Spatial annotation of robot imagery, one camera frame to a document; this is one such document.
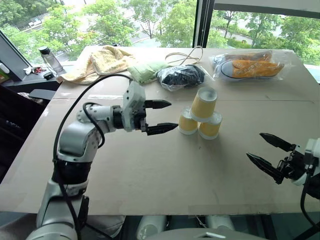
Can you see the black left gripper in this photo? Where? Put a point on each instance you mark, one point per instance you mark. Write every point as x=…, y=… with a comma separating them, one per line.
x=140, y=122

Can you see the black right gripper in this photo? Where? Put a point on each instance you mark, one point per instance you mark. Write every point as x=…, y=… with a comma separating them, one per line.
x=293, y=165

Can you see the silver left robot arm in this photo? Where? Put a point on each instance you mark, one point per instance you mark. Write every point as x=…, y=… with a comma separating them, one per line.
x=75, y=140

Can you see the yellow paper cup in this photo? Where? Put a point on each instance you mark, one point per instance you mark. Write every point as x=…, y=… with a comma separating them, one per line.
x=186, y=123
x=209, y=130
x=203, y=106

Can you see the black item in plastic bag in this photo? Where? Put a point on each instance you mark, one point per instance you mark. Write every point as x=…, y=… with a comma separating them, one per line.
x=181, y=76

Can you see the light green folded cloth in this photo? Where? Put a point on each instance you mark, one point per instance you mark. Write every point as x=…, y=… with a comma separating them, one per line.
x=145, y=71

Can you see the pale yellow towel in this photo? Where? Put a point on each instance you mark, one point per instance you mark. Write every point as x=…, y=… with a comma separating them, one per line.
x=102, y=63

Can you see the orange shoes in plastic bag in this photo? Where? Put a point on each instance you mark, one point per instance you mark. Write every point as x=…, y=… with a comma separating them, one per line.
x=250, y=67

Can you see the small black round object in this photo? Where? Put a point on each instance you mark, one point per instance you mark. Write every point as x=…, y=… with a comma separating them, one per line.
x=48, y=75

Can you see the clear water bottle black cap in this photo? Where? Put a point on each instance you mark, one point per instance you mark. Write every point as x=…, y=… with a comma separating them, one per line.
x=51, y=60

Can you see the bunch of keys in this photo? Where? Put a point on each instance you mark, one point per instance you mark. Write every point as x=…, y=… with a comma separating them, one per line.
x=33, y=70

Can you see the green box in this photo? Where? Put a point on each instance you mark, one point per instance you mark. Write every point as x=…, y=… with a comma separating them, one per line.
x=3, y=73

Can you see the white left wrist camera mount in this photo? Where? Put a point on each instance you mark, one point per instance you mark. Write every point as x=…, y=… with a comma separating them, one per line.
x=133, y=96

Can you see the dark window frame post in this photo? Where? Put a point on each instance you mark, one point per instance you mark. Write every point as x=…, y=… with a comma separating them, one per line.
x=203, y=22

